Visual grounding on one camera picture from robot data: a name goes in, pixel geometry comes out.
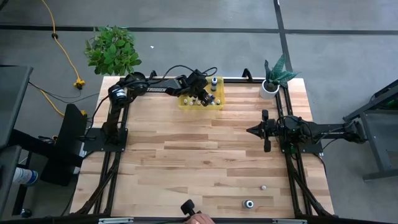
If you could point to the grey metal table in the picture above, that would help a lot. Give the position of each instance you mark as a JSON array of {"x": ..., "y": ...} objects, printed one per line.
[{"x": 379, "y": 175}]

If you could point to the yellow translucent plastic bin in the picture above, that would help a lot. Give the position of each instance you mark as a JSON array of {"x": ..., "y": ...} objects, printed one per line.
[{"x": 186, "y": 107}]

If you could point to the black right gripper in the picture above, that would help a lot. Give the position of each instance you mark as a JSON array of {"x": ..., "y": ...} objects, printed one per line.
[{"x": 266, "y": 145}]

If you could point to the dark grey desk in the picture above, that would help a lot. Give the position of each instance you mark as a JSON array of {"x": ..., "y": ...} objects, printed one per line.
[{"x": 14, "y": 102}]

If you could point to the green leafy potted tree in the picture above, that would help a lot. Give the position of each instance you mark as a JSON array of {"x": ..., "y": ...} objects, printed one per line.
[{"x": 112, "y": 51}]

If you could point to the black equipment stand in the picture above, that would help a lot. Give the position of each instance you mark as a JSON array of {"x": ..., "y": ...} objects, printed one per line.
[{"x": 62, "y": 169}]

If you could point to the silver metal bracket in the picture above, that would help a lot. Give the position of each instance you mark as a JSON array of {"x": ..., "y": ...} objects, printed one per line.
[
  {"x": 116, "y": 220},
  {"x": 289, "y": 221}
]

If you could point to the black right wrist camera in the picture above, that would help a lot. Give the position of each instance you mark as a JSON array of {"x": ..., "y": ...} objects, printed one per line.
[{"x": 276, "y": 129}]

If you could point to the green snake plant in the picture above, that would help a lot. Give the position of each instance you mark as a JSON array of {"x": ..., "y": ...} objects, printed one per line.
[{"x": 278, "y": 73}]

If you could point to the person's hand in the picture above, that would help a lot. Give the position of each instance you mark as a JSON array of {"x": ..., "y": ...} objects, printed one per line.
[{"x": 199, "y": 219}]

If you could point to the white blue cylindrical container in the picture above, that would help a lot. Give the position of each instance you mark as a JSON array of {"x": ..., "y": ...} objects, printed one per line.
[{"x": 23, "y": 175}]

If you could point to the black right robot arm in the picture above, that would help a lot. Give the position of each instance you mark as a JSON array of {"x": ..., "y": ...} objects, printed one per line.
[{"x": 329, "y": 133}]

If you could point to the black caster wheel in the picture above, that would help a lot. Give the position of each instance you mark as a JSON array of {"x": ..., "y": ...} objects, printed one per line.
[{"x": 26, "y": 213}]

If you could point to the large blue food coloring bottle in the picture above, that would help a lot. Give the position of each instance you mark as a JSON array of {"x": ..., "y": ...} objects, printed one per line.
[{"x": 214, "y": 84}]

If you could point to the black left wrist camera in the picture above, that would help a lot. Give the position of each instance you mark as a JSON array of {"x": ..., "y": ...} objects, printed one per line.
[{"x": 197, "y": 79}]

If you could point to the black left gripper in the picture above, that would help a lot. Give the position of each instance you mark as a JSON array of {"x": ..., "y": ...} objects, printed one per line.
[{"x": 194, "y": 91}]

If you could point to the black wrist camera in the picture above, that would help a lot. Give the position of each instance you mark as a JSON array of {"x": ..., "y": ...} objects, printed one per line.
[
  {"x": 197, "y": 79},
  {"x": 276, "y": 129}
]

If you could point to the white round plant pot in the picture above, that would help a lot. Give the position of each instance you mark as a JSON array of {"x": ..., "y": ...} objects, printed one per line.
[{"x": 265, "y": 92}]

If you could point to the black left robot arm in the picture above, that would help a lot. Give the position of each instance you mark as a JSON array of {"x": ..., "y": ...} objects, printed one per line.
[{"x": 155, "y": 89}]

